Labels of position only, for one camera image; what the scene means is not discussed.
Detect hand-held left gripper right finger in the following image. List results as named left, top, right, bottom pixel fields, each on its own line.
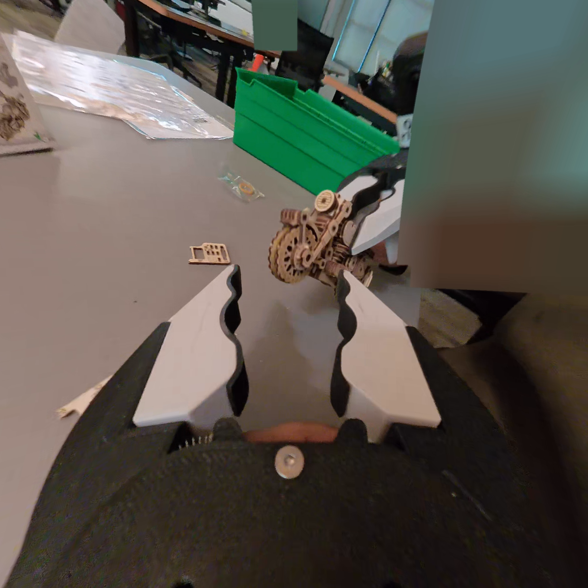
left=330, top=270, right=443, bottom=444

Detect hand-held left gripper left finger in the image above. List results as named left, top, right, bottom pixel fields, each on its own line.
left=132, top=264, right=250, bottom=428

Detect wooden motorcycle model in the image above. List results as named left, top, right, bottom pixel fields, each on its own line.
left=268, top=189, right=376, bottom=297

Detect instruction booklet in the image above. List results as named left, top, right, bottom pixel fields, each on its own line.
left=0, top=34, right=57, bottom=158

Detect white paper strip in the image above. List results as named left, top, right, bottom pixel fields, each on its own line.
left=55, top=374, right=115, bottom=420

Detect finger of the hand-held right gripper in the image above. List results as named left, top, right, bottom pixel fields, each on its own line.
left=350, top=179, right=407, bottom=266
left=337, top=172, right=398, bottom=222

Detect person's left hand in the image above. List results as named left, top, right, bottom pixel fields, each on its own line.
left=243, top=420, right=341, bottom=444

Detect green plastic bin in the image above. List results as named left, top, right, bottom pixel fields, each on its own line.
left=233, top=66, right=401, bottom=190

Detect wooden top workbench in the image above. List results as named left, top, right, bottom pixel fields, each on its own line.
left=322, top=75, right=399, bottom=125
left=122, top=0, right=282, bottom=111

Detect clear bag of rubber bands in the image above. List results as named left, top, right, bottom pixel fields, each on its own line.
left=217, top=170, right=267, bottom=204

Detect small slotted wooden part frame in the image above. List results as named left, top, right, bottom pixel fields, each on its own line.
left=188, top=242, right=231, bottom=266

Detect person's brown trousers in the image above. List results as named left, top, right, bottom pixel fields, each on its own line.
left=436, top=294, right=588, bottom=588

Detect grey desk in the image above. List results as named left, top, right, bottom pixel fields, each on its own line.
left=0, top=32, right=423, bottom=588

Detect white panel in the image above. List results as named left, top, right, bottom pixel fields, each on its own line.
left=54, top=0, right=128, bottom=57

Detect large clear plastic bag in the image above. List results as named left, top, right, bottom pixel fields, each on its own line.
left=13, top=31, right=187, bottom=134

